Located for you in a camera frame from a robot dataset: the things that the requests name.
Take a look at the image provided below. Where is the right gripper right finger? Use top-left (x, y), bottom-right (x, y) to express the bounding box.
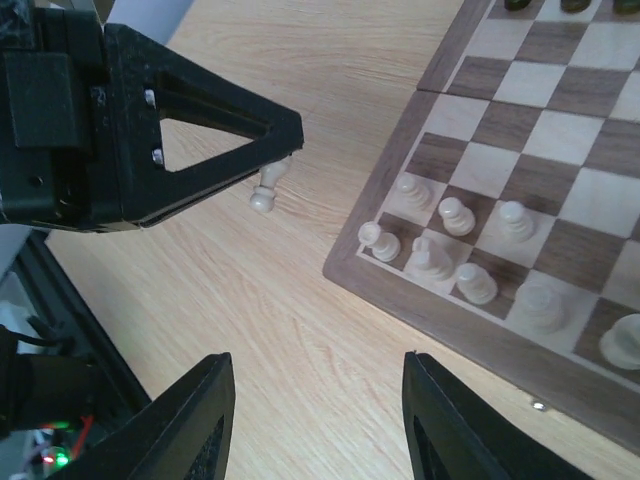
top-left (402, 352), bottom-right (589, 480)

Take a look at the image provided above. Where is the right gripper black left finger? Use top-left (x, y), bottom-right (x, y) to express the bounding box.
top-left (51, 352), bottom-right (235, 480)

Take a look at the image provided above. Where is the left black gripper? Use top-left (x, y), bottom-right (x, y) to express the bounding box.
top-left (1, 7), bottom-right (304, 233)

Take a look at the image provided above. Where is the light piece front pair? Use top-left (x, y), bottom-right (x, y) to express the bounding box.
top-left (516, 281), bottom-right (566, 334)

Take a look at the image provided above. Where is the light pawn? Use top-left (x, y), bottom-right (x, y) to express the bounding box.
top-left (249, 156), bottom-right (292, 213)

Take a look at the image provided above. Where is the light piece two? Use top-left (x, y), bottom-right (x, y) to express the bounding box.
top-left (412, 236), bottom-right (454, 281)
top-left (396, 173), bottom-right (432, 212)

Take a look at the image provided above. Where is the light piece front tall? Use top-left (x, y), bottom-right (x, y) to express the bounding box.
top-left (599, 314), bottom-right (639, 370)

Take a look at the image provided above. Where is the wooden chess board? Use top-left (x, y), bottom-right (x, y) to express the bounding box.
top-left (323, 1), bottom-right (639, 451)

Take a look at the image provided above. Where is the light piece three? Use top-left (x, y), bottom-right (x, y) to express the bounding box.
top-left (438, 197), bottom-right (476, 236)

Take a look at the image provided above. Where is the left controller board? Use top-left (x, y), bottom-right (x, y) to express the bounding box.
top-left (21, 415), bottom-right (94, 479)

